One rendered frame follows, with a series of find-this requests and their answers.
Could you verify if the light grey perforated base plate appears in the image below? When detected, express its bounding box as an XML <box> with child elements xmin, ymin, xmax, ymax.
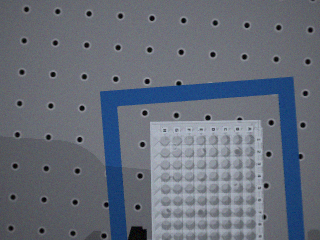
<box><xmin>0</xmin><ymin>0</ymin><xmax>320</xmax><ymax>240</ymax></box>

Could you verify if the blue tape outline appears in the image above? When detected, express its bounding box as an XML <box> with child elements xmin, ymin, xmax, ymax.
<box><xmin>100</xmin><ymin>77</ymin><xmax>305</xmax><ymax>240</ymax></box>

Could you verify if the clear multi-well plate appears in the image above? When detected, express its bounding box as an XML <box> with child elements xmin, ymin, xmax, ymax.
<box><xmin>150</xmin><ymin>120</ymin><xmax>264</xmax><ymax>240</ymax></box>

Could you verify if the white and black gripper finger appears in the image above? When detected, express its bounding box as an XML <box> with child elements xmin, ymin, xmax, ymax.
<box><xmin>128</xmin><ymin>226</ymin><xmax>147</xmax><ymax>240</ymax></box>

